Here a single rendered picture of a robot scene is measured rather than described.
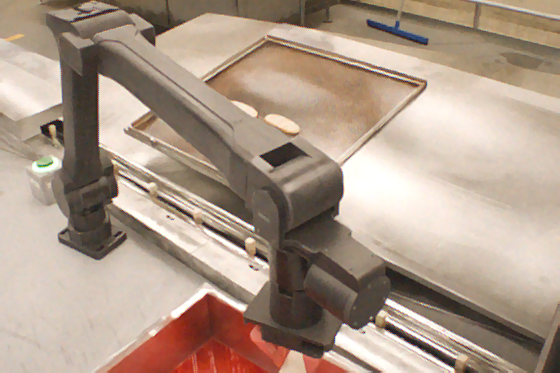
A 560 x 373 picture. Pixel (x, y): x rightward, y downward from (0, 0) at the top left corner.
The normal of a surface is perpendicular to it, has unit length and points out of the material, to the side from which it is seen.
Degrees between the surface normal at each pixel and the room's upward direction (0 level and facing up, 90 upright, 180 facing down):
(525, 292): 10
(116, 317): 0
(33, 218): 0
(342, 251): 5
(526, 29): 90
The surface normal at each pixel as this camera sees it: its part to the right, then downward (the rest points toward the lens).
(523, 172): -0.16, -0.76
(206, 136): -0.78, 0.32
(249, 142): 0.06, -0.77
